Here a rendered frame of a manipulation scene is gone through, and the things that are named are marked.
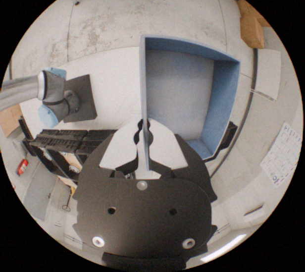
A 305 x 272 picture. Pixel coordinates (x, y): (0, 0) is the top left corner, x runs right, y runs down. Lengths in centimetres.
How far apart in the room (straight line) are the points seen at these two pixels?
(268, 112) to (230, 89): 250
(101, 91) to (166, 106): 46
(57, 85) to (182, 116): 44
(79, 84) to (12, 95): 38
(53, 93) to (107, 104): 32
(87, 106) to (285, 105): 289
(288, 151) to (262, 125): 94
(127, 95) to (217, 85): 46
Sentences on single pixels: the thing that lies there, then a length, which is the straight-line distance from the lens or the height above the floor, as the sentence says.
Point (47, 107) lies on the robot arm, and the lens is 46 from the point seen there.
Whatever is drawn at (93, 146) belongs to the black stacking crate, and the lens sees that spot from 57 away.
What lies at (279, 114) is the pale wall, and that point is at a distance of 261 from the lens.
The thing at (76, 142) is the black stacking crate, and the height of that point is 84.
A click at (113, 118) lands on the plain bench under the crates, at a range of 62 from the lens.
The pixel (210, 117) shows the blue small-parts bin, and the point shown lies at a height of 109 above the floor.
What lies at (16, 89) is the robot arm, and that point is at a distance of 40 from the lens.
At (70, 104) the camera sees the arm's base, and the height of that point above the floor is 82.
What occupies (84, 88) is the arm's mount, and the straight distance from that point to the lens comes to 58.
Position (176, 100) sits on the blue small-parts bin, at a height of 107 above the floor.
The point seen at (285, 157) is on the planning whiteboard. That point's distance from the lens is 273.
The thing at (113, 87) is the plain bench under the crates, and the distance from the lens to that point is 56.
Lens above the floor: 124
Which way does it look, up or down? 60 degrees down
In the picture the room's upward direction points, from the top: 166 degrees clockwise
